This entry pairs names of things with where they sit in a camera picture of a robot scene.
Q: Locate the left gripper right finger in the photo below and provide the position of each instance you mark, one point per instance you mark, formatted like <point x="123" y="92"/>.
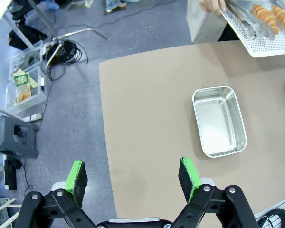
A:
<point x="188" y="175"/>

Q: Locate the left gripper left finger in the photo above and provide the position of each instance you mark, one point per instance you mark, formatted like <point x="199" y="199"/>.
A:
<point x="77" y="175"/>

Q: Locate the rectangular stainless steel container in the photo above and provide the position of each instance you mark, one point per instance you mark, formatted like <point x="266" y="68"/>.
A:
<point x="216" y="118"/>

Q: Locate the perforated metal tray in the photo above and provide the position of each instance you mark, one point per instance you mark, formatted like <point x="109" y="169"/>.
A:
<point x="270" y="45"/>

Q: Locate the metal serving tongs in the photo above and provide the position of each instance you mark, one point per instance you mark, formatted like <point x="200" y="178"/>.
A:
<point x="248" y="29"/>

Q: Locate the golden croissant bread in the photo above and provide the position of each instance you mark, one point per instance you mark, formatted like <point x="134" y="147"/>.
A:
<point x="283" y="16"/>
<point x="266" y="15"/>

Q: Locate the person right hand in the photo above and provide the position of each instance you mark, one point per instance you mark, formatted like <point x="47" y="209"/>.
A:
<point x="211" y="6"/>

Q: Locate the grey plastic stool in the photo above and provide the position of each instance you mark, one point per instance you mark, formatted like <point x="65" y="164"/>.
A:
<point x="4" y="133"/>

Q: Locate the clear plastic storage bin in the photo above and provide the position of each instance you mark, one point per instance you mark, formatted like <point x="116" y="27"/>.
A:
<point x="21" y="59"/>
<point x="35" y="102"/>

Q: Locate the green snack bag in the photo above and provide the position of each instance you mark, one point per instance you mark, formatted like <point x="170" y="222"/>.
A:
<point x="22" y="82"/>

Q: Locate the black bag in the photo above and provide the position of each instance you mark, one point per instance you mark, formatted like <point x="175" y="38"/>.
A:
<point x="26" y="35"/>

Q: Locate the person in beige jacket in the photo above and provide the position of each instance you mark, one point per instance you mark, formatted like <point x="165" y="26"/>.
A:
<point x="202" y="26"/>

